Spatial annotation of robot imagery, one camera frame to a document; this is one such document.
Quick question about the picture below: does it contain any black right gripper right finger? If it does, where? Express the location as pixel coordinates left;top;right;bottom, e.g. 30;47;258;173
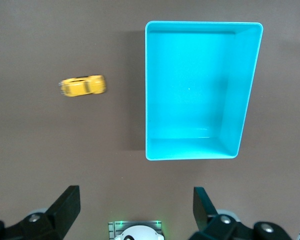
189;186;293;240

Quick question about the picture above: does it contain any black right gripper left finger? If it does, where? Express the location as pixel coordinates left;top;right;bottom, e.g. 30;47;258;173
0;185;82;240

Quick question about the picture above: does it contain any yellow beetle toy car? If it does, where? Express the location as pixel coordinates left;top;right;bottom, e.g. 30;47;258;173
58;74;108;98

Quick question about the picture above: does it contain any teal plastic storage bin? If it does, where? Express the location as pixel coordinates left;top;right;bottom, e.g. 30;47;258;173
144;20;264;162

